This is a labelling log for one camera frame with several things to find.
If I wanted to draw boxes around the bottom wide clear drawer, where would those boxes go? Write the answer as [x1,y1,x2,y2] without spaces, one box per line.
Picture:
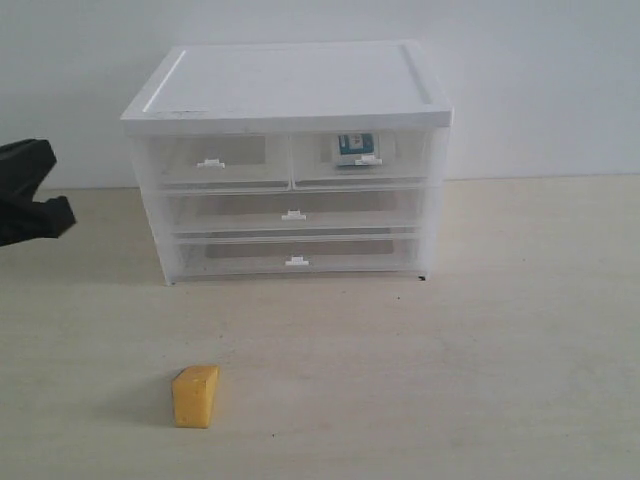
[175,235,425,278]

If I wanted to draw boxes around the middle wide clear drawer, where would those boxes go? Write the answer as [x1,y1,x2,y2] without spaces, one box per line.
[167,189,424,235]

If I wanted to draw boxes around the yellow sponge wedge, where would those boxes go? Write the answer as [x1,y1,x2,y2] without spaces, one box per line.
[171,365,220,429]

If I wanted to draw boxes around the wide clear drawer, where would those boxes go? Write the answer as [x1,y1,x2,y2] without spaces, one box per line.
[167,189,424,235]
[175,235,425,278]

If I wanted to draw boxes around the teal bottle white cap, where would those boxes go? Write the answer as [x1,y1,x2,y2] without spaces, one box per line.
[332,133,376,167]

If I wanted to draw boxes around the white plastic drawer cabinet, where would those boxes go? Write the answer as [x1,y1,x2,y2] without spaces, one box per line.
[121,40,453,285]

